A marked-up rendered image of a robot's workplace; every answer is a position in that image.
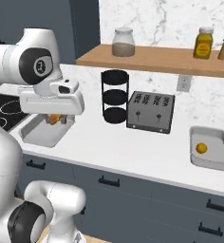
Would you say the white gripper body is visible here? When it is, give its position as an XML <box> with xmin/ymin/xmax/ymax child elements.
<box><xmin>17</xmin><ymin>89</ymin><xmax>85</xmax><ymax>116</ymax></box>

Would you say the orange chicken drumstick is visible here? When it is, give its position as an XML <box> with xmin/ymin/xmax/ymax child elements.
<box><xmin>48</xmin><ymin>114</ymin><xmax>64</xmax><ymax>125</ymax></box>

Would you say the grey tupperware container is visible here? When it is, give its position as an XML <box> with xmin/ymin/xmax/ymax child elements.
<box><xmin>18</xmin><ymin>113</ymin><xmax>77</xmax><ymax>149</ymax></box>
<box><xmin>189</xmin><ymin>125</ymin><xmax>224</xmax><ymax>172</ymax></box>

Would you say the yellow lemon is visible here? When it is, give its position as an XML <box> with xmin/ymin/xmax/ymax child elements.
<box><xmin>196</xmin><ymin>142</ymin><xmax>209</xmax><ymax>156</ymax></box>

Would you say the black hob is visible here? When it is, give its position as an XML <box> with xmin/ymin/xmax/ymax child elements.
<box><xmin>0</xmin><ymin>92</ymin><xmax>30</xmax><ymax>133</ymax></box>

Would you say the grey-blue drawer front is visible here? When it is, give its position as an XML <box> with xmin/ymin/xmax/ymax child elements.
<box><xmin>151</xmin><ymin>182</ymin><xmax>224</xmax><ymax>222</ymax></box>
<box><xmin>72</xmin><ymin>165</ymin><xmax>155</xmax><ymax>201</ymax></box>
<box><xmin>16</xmin><ymin>153</ymin><xmax>76</xmax><ymax>192</ymax></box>
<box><xmin>148</xmin><ymin>198</ymin><xmax>224</xmax><ymax>243</ymax></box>

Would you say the black three-tier stand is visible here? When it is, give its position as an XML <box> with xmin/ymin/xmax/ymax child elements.
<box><xmin>100</xmin><ymin>68</ymin><xmax>130</xmax><ymax>124</ymax></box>

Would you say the dark blue tall cupboard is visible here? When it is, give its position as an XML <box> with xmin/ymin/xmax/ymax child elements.
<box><xmin>69</xmin><ymin>0</ymin><xmax>102</xmax><ymax>60</ymax></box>

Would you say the silver four-slot toaster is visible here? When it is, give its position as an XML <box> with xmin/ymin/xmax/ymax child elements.
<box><xmin>125</xmin><ymin>90</ymin><xmax>177</xmax><ymax>135</ymax></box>

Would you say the glass jar with lid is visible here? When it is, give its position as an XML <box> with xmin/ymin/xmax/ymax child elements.
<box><xmin>111</xmin><ymin>27</ymin><xmax>137</xmax><ymax>59</ymax></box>

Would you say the grey-blue cupboard door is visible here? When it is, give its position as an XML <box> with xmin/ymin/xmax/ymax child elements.
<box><xmin>73</xmin><ymin>188</ymin><xmax>154</xmax><ymax>243</ymax></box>

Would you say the yellow honey jar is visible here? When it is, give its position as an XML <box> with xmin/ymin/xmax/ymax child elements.
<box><xmin>193</xmin><ymin>26</ymin><xmax>215</xmax><ymax>61</ymax></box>

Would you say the black drawer handle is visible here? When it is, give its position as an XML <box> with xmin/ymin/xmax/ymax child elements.
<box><xmin>197</xmin><ymin>221</ymin><xmax>224</xmax><ymax>237</ymax></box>
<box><xmin>206</xmin><ymin>198</ymin><xmax>224</xmax><ymax>215</ymax></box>
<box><xmin>25</xmin><ymin>159</ymin><xmax>47</xmax><ymax>171</ymax></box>
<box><xmin>98</xmin><ymin>175</ymin><xmax>121</xmax><ymax>188</ymax></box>

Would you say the wooden wall shelf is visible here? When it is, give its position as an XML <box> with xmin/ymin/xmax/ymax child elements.
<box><xmin>75</xmin><ymin>44</ymin><xmax>224</xmax><ymax>80</ymax></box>

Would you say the grey wall outlet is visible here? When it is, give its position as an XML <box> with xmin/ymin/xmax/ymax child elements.
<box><xmin>176</xmin><ymin>74</ymin><xmax>193</xmax><ymax>94</ymax></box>

